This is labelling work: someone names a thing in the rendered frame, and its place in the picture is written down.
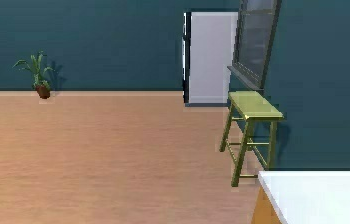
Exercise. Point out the white fridge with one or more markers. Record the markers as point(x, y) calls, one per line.
point(209, 56)

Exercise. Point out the green wooden stool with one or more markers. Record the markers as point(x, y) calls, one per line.
point(253, 106)

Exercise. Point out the grey framed window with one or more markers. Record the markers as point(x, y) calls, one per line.
point(256, 40)

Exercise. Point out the green house plant brown pot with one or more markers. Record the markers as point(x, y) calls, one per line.
point(42, 88)

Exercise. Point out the white topped wooden counter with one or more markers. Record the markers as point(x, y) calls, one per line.
point(316, 196)

